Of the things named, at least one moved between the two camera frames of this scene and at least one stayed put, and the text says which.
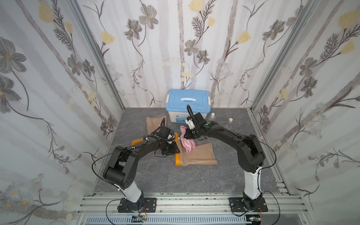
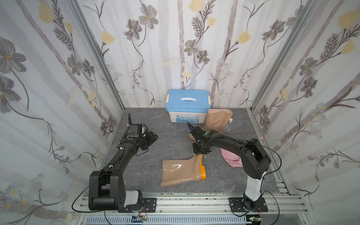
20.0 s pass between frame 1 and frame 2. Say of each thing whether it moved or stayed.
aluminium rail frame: stayed
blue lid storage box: stayed
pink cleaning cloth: moved
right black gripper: moved
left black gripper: moved
